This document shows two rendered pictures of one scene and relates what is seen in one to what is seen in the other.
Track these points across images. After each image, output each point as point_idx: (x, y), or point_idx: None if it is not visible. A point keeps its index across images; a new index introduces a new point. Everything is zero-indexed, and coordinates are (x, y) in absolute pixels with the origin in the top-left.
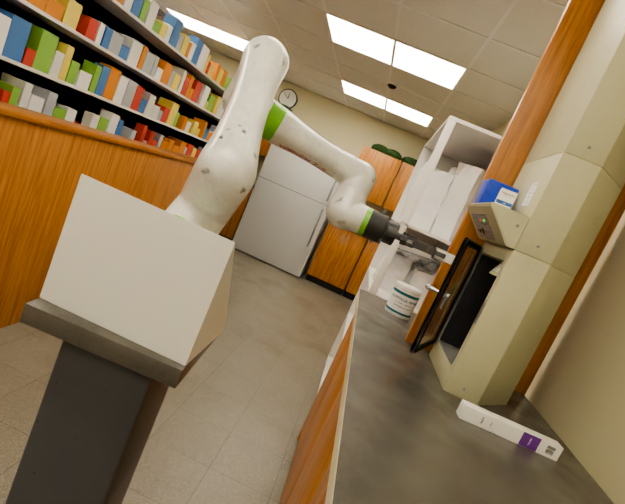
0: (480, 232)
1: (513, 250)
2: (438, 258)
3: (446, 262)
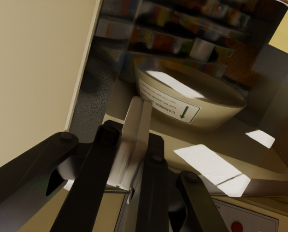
0: (250, 225)
1: (66, 128)
2: (123, 125)
3: (131, 107)
